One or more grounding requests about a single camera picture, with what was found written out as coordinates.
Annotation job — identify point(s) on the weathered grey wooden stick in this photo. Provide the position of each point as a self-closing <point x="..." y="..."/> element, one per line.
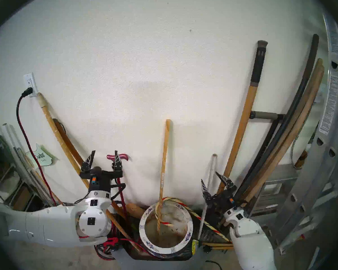
<point x="211" y="173"/>

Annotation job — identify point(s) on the red green striped candy cane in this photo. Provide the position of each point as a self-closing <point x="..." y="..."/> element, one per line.
<point x="197" y="214"/>

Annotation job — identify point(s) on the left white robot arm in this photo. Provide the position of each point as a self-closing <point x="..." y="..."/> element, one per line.
<point x="53" y="225"/>

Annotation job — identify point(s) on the white plastic pipe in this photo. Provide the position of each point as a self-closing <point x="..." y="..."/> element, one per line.
<point x="8" y="133"/>

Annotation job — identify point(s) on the yellow black measuring tool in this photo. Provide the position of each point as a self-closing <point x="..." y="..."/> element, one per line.
<point x="195" y="246"/>

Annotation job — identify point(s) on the thin light wooden stick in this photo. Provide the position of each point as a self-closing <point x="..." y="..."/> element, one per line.
<point x="164" y="148"/>

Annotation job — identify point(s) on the black base tray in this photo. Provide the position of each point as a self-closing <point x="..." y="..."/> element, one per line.
<point x="135" y="252"/>

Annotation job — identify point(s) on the magenta walking cane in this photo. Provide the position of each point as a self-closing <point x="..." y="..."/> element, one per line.
<point x="124" y="157"/>

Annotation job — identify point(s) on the white pot with floral rim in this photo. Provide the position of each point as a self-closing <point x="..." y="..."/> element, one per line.
<point x="157" y="248"/>

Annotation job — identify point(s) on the black tool with grey crossbar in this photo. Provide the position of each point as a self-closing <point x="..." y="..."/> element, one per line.
<point x="266" y="115"/>

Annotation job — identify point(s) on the white wall outlet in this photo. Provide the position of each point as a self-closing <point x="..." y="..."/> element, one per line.
<point x="31" y="79"/>

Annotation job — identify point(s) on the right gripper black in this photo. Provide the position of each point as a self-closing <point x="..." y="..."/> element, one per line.
<point x="225" y="200"/>

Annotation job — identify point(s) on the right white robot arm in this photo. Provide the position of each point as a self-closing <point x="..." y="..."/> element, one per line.
<point x="250" y="244"/>

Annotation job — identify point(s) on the pale green name sign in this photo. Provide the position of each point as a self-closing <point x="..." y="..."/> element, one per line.
<point x="40" y="157"/>

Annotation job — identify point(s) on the bundle of metal rods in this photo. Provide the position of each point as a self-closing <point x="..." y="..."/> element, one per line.
<point x="26" y="171"/>

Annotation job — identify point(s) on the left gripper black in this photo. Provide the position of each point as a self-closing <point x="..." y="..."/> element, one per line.
<point x="101" y="182"/>

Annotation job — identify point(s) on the aluminium ladder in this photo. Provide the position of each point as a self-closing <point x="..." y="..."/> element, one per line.
<point x="326" y="131"/>

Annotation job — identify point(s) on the brown wooden mallet head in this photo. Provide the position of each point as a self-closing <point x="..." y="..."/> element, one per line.
<point x="133" y="209"/>

